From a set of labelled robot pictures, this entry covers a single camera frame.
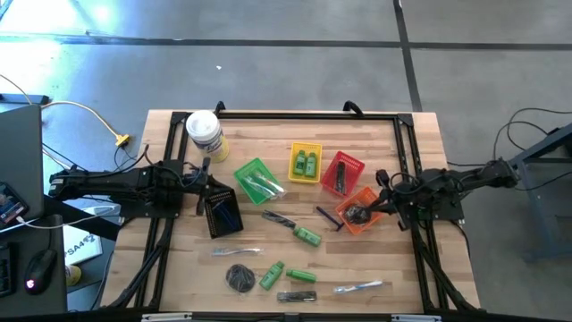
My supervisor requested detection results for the smartphone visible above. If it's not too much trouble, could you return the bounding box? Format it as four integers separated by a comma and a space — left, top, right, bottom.
0, 181, 30, 227

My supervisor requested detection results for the yellow Lysol wipes canister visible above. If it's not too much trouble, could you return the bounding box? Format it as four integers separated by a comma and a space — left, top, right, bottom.
185, 109, 231, 164

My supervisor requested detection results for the orange plastic basket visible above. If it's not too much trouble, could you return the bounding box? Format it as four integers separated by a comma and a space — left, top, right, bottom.
334, 186, 385, 236

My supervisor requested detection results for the blue disposable razor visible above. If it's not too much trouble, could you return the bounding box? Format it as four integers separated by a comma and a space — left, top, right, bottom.
218, 203, 242, 232
212, 199, 233, 225
315, 205, 346, 233

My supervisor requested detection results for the silver aluminium bracket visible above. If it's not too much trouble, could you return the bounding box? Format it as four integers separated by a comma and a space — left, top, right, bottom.
141, 312, 193, 322
391, 314, 442, 322

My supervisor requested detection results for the grey laptop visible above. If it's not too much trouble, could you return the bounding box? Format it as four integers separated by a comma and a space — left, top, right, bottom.
0, 105, 45, 221

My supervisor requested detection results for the green plastic basket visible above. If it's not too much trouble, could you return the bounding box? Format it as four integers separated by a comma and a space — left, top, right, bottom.
232, 157, 287, 207

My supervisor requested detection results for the yellow plastic basket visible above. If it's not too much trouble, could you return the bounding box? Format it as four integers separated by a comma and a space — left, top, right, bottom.
288, 141, 324, 185

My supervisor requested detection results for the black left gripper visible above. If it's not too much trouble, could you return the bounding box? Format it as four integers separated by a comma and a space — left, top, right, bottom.
181, 157, 231, 216

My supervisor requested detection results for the black keyboard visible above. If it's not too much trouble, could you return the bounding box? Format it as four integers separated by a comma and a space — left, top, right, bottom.
0, 241, 17, 300

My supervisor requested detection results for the black floor cable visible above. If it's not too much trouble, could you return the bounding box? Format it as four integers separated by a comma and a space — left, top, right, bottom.
486, 106, 572, 220

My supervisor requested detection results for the small yellow round object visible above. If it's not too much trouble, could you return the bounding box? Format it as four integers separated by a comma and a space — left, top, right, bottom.
65, 264, 83, 287

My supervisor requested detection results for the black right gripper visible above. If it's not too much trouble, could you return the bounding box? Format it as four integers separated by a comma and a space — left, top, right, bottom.
365, 168, 419, 232

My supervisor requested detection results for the red plastic basket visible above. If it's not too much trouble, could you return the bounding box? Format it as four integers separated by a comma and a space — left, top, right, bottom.
320, 150, 366, 198

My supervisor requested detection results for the white cable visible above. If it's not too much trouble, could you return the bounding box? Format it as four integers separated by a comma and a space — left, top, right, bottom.
15, 205, 121, 230

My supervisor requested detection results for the yellow extension cable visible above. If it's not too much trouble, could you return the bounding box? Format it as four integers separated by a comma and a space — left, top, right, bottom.
0, 73, 131, 148

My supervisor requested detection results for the black plastic basket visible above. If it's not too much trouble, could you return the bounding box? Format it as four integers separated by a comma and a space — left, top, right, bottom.
204, 187, 245, 239

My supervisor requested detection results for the white printed booklet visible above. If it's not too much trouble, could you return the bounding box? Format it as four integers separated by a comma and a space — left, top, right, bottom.
62, 225, 103, 266

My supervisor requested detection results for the blue-grey metal stand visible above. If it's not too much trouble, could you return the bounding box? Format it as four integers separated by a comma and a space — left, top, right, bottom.
511, 123, 572, 263

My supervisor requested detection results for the black desk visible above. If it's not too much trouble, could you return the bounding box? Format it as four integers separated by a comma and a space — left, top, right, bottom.
0, 196, 122, 314

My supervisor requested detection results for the black computer mouse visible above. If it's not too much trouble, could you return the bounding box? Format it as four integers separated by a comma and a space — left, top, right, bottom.
23, 248, 58, 296

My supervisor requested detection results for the blue white wrapped toothbrush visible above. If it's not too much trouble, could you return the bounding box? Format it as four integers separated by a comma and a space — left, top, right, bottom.
333, 280, 384, 295

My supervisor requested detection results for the black aluminium rig frame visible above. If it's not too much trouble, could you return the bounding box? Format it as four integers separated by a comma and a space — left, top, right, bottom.
100, 100, 482, 322

